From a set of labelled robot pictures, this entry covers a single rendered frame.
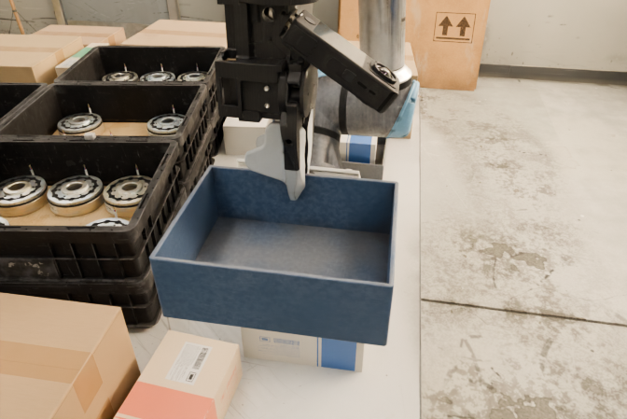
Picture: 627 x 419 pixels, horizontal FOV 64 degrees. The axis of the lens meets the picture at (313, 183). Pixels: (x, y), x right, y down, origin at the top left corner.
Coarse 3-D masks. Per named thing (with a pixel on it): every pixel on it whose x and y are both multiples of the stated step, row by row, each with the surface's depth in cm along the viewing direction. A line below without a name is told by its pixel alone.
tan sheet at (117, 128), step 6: (108, 126) 128; (114, 126) 128; (120, 126) 128; (126, 126) 128; (132, 126) 128; (138, 126) 128; (144, 126) 128; (108, 132) 126; (114, 132) 126; (120, 132) 126; (126, 132) 126; (132, 132) 126; (138, 132) 126; (144, 132) 126
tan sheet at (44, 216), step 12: (48, 204) 99; (0, 216) 96; (24, 216) 96; (36, 216) 96; (48, 216) 96; (60, 216) 96; (72, 216) 96; (84, 216) 96; (96, 216) 96; (108, 216) 96
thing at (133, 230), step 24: (0, 144) 101; (24, 144) 101; (48, 144) 101; (72, 144) 101; (96, 144) 101; (120, 144) 100; (144, 144) 100; (168, 144) 100; (168, 168) 94; (144, 216) 81; (0, 240) 78; (24, 240) 77; (48, 240) 77; (72, 240) 77; (96, 240) 77; (120, 240) 77
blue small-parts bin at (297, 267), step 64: (192, 192) 49; (256, 192) 54; (320, 192) 52; (384, 192) 51; (192, 256) 50; (256, 256) 51; (320, 256) 51; (384, 256) 51; (192, 320) 44; (256, 320) 43; (320, 320) 42; (384, 320) 40
